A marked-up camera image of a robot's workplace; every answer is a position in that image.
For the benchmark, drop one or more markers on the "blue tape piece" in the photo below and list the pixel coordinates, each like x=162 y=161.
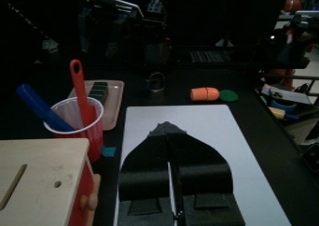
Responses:
x=108 y=152

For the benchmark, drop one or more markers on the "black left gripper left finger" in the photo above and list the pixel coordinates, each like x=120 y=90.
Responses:
x=140 y=173

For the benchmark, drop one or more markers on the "white cutting board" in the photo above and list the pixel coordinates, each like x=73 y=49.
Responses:
x=232 y=136

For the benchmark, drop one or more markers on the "orange toy food piece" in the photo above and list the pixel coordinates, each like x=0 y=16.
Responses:
x=203 y=94

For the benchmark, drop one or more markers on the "dark green sushi piece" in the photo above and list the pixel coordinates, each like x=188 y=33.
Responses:
x=99 y=92
x=100 y=88
x=101 y=83
x=96 y=98

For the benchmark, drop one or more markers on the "grey machine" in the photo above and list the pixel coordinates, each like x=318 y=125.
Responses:
x=304 y=21

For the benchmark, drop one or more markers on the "small metal pot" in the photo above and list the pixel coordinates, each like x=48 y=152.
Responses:
x=156 y=89

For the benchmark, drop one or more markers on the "green toy food piece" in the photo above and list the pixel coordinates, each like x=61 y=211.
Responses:
x=228 y=96

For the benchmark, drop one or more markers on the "red plastic cup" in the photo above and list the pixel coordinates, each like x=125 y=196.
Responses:
x=93 y=136

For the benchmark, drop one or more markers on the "red plastic utensil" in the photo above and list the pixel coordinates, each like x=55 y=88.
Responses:
x=79 y=83

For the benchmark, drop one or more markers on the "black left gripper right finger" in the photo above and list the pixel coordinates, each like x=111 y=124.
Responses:
x=199 y=173

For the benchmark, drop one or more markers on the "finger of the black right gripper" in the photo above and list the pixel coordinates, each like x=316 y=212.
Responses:
x=112 y=39
x=84 y=30

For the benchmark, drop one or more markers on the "metal rail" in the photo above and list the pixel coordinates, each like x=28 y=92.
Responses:
x=290 y=76

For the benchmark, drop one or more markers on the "blue tape roll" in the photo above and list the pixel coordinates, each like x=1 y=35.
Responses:
x=282 y=106

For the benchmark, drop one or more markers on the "orange round object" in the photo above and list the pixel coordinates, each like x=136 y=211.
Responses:
x=292 y=5

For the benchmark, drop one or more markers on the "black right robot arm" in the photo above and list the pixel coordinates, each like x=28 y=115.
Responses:
x=156 y=49

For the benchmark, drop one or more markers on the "blue plastic utensil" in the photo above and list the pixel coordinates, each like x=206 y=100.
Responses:
x=35 y=102

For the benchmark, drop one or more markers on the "wooden box red front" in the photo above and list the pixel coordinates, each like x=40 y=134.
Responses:
x=37 y=173

